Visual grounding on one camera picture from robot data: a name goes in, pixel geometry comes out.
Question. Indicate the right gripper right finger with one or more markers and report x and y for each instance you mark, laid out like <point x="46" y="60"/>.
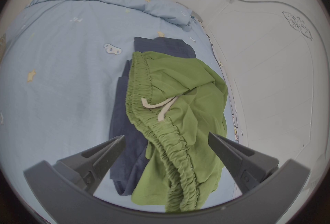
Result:
<point x="232" y="155"/>

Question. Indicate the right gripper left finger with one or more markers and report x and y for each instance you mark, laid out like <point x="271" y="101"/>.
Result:
<point x="98" y="158"/>

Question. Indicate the green shorts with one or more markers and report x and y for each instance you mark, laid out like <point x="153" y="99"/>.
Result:
<point x="185" y="83"/>

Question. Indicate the dark blue garment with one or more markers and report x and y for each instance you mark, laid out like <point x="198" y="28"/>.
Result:
<point x="121" y="119"/>

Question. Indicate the bed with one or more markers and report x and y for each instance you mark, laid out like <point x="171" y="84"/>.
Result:
<point x="64" y="88"/>

